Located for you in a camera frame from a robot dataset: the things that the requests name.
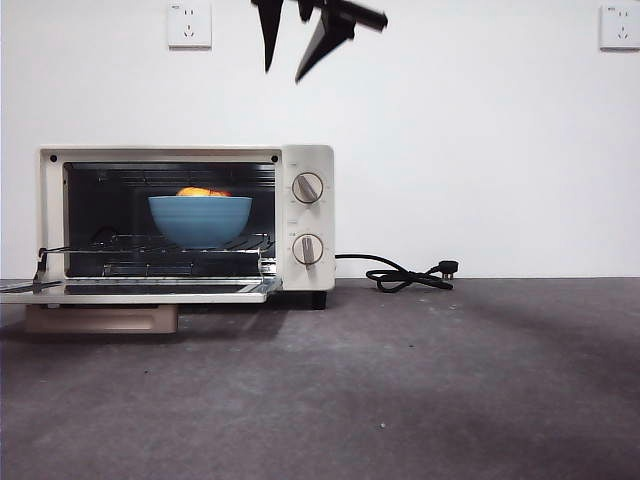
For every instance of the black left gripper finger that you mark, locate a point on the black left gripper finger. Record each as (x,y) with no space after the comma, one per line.
(327,37)
(270,30)

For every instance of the red yellow apple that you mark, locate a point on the red yellow apple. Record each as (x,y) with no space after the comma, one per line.
(200,192)

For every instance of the blue ribbed bowl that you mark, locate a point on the blue ribbed bowl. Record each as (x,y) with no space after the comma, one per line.
(200,222)

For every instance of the beige round oven knob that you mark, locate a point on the beige round oven knob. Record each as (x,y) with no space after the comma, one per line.
(307,248)
(307,188)

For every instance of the cream Toshiba toaster oven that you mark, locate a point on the cream Toshiba toaster oven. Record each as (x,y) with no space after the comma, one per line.
(310,220)

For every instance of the white wall socket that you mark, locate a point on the white wall socket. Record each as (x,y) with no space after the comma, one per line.
(190,25)
(621,27)

